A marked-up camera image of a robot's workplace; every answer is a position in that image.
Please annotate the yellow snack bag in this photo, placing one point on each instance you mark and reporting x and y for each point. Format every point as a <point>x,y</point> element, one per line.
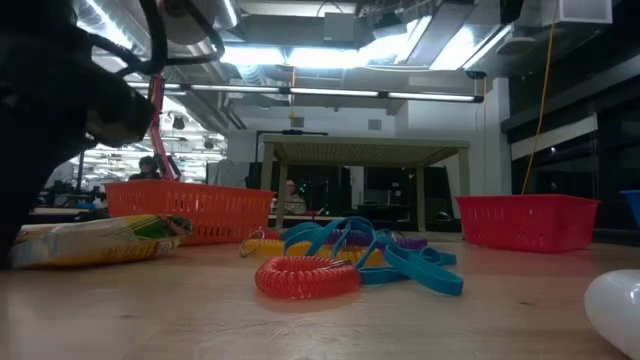
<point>90,242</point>

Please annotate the orange plastic basket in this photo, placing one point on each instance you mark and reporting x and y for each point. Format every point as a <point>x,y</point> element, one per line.
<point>200,210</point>

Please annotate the blue rubber band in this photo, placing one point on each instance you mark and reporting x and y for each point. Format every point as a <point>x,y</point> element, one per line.
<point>425,272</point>
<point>371,252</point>
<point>320,235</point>
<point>380,276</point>

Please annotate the red plastic basket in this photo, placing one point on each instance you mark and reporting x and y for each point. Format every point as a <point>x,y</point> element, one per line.
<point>525,222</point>

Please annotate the blue plastic basket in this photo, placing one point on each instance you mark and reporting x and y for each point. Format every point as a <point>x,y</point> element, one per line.
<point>632,205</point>

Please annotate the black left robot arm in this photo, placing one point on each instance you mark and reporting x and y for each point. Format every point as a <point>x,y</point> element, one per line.
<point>25,15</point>

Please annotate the red desk lamp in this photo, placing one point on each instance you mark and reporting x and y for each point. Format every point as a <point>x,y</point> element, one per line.
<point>156,115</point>

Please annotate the person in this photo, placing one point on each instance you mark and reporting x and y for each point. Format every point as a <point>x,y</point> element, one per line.
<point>291,200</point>
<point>146,167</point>

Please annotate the grey cover cloth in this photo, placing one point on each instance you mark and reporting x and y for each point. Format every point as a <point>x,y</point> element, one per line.
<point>227,172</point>

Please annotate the long ceiling light fixture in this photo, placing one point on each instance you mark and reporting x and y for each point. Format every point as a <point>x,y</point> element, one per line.
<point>330,92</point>

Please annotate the green perforated metal shelf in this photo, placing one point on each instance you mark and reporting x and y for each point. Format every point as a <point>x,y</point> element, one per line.
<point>360,150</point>

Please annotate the black cabinet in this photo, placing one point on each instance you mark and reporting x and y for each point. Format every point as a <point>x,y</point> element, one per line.
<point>390,190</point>

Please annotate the white earbuds case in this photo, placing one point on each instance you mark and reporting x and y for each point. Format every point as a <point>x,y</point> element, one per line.
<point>617,310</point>

